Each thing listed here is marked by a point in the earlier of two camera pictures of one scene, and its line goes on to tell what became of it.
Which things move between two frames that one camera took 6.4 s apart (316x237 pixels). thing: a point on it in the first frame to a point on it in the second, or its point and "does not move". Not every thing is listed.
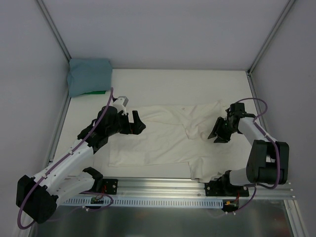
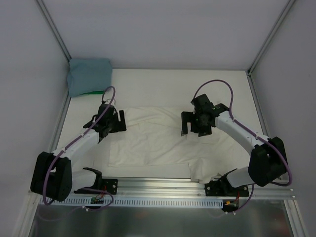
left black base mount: [110, 186] does not move
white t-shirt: [178, 134] does not move
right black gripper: [225, 129] to [195, 126]
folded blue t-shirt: [89, 75] does not move
